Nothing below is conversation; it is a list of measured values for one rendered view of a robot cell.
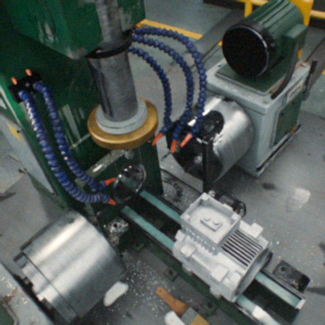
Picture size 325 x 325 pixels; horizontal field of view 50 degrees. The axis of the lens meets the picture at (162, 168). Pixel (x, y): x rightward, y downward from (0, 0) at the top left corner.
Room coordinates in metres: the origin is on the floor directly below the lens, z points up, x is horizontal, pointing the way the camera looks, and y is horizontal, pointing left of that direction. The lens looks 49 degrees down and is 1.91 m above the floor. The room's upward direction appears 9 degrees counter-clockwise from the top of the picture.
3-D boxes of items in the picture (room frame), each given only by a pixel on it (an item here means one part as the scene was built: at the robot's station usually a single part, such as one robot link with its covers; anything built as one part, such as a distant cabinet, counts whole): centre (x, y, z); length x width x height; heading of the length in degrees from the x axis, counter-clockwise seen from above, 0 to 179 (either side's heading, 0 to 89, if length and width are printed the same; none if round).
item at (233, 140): (0.88, -0.20, 1.04); 0.41 x 0.25 x 0.25; 131
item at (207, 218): (0.48, -0.10, 1.11); 0.12 x 0.11 x 0.07; 40
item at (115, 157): (0.78, 0.16, 0.97); 0.30 x 0.11 x 0.34; 131
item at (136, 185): (0.73, 0.11, 1.02); 0.15 x 0.02 x 0.15; 131
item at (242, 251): (0.45, -0.13, 1.01); 0.20 x 0.19 x 0.19; 40
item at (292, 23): (1.05, -0.45, 1.16); 0.33 x 0.26 x 0.42; 131
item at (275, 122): (1.05, -0.40, 0.99); 0.35 x 0.31 x 0.37; 131
